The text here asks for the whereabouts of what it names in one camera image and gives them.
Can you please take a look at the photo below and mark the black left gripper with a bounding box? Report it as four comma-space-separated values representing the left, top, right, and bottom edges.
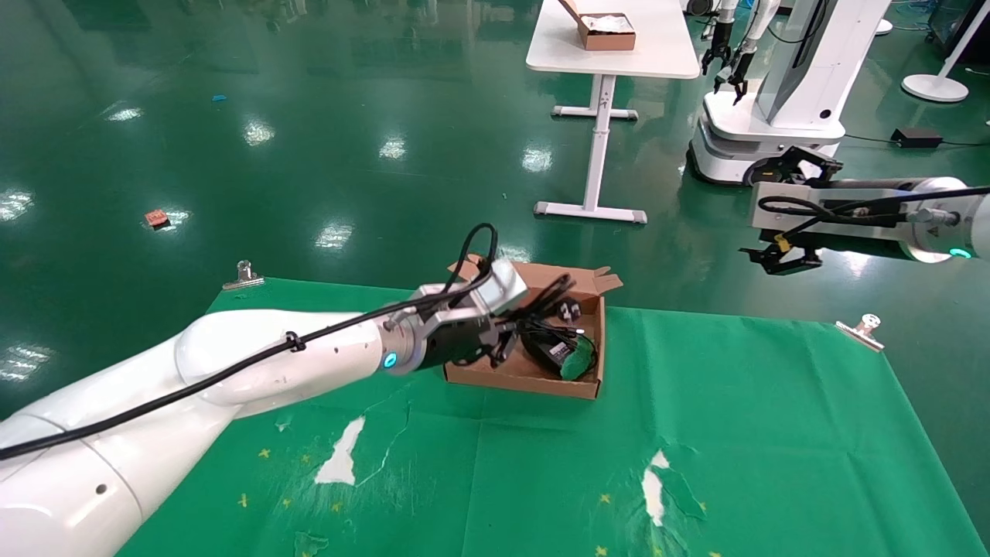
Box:
422, 273, 578, 374

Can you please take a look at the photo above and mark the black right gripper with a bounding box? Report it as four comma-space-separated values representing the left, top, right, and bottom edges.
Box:
739, 145, 912, 277

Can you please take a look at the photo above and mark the dark cabinet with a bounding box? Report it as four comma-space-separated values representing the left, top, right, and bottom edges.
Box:
927, 0, 990, 67

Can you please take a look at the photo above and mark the black power adapter brick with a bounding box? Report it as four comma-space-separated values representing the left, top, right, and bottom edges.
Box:
891, 128, 944, 151

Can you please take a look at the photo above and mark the white standing table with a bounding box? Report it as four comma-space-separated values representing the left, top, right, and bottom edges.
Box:
526, 0, 701, 226

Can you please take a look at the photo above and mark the white pole floor stand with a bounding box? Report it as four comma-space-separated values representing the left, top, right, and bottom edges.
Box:
901, 0, 990, 104

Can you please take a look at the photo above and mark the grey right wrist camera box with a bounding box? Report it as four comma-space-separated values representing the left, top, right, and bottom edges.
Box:
748, 181, 917, 233

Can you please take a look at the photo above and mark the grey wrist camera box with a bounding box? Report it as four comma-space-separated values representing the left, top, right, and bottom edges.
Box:
408, 258, 529, 330
748, 181, 917, 233

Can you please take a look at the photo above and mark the black floor cable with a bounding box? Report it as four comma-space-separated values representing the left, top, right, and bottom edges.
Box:
843, 133, 990, 149

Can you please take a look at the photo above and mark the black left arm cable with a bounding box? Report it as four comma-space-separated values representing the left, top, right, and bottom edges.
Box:
0, 223, 500, 463

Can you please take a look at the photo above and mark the white wheeled robot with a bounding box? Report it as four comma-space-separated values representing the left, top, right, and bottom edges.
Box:
688, 0, 892, 189

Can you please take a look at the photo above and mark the thick black power cord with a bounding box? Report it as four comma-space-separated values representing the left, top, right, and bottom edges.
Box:
534, 298, 600, 380

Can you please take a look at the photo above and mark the silver metal cloth clip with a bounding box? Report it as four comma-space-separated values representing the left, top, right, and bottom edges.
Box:
223, 261, 265, 292
835, 314, 884, 353

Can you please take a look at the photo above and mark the torn green cloth scrap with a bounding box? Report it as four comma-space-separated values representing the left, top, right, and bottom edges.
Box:
560, 344, 597, 381

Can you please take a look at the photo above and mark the open brown cardboard box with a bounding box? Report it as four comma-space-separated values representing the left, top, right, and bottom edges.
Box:
443, 255, 624, 401

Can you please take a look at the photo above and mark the green table cloth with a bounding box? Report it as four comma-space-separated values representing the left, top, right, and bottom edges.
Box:
116, 278, 987, 557

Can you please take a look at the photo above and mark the small brown cardboard box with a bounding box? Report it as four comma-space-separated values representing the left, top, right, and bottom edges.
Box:
558, 0, 637, 53

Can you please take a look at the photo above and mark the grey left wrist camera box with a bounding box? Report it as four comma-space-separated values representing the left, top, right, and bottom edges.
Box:
408, 258, 529, 330

